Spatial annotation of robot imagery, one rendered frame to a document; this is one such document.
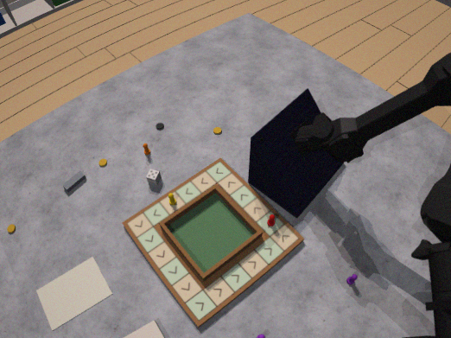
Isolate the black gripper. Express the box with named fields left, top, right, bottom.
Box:
left=404, top=291, right=451, bottom=338

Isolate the white die with black pips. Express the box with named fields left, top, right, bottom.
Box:
left=146, top=169, right=161, bottom=185

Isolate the orange game pawn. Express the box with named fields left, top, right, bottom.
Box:
left=143, top=143, right=150, bottom=155

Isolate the red pawn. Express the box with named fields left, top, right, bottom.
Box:
left=267, top=214, right=275, bottom=226

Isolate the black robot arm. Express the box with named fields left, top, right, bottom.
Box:
left=290, top=53, right=451, bottom=293

